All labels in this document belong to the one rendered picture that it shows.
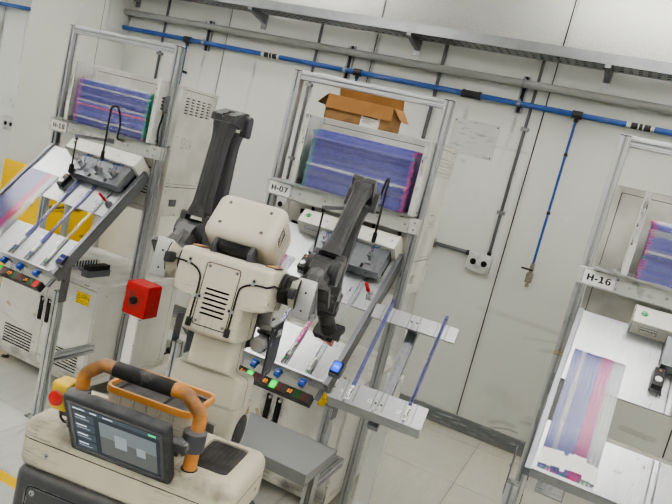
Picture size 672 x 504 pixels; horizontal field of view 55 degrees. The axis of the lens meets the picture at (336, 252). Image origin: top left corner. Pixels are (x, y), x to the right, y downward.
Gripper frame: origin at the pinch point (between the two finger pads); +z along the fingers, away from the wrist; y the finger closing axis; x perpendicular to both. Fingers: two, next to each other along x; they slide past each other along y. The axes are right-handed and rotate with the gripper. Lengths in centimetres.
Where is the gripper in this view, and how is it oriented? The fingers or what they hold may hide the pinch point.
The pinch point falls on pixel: (331, 343)
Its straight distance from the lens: 236.1
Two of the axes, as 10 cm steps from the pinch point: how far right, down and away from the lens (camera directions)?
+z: 1.1, 6.7, 7.3
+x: -4.6, 6.9, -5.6
